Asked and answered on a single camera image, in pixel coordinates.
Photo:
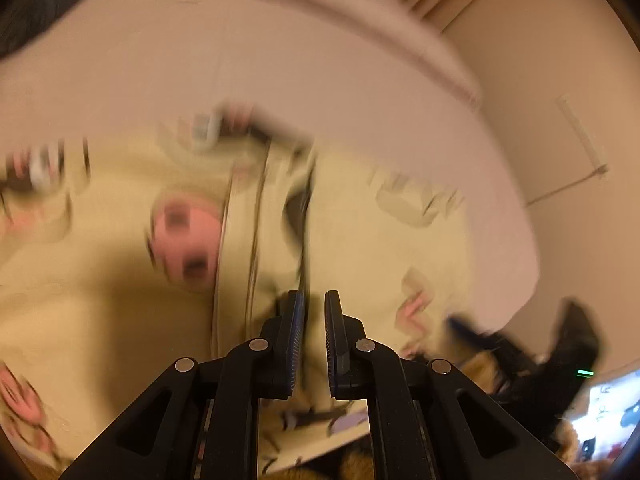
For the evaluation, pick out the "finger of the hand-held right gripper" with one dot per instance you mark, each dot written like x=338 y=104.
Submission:
x=467 y=327

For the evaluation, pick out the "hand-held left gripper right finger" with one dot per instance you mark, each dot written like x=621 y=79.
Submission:
x=331 y=340

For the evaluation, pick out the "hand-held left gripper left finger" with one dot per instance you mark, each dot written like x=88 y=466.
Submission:
x=296 y=340

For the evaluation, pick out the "yellow cartoon print pants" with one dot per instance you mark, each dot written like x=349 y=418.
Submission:
x=100 y=260

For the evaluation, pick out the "white printed sheet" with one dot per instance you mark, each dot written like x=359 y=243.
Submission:
x=610 y=410

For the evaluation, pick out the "lilac bed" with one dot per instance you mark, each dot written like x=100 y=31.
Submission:
x=350 y=85

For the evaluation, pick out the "lilac duvet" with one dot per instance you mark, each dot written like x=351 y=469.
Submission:
x=350 y=5

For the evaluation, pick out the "dark folded garment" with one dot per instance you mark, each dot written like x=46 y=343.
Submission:
x=45 y=5

